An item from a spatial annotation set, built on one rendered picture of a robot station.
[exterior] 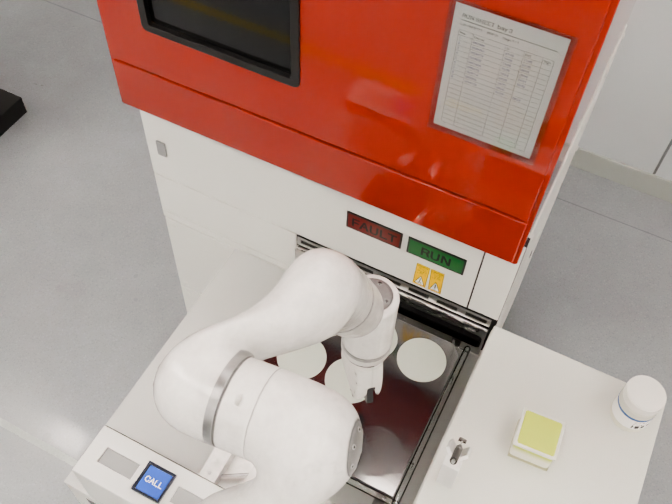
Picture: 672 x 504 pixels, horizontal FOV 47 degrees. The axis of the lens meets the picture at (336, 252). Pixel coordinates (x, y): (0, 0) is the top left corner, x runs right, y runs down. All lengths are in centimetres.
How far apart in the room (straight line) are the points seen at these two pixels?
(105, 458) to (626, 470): 92
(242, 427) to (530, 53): 58
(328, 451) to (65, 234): 231
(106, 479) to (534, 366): 81
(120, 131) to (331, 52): 218
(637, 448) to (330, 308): 84
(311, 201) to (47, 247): 160
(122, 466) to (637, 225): 225
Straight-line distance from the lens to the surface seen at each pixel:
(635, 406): 147
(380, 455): 150
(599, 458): 151
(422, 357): 159
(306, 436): 77
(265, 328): 82
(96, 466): 146
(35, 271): 293
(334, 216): 153
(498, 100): 110
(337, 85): 122
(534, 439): 141
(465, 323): 160
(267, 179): 156
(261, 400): 78
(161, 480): 143
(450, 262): 148
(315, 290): 83
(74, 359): 270
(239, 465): 151
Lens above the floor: 229
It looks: 54 degrees down
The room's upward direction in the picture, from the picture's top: 3 degrees clockwise
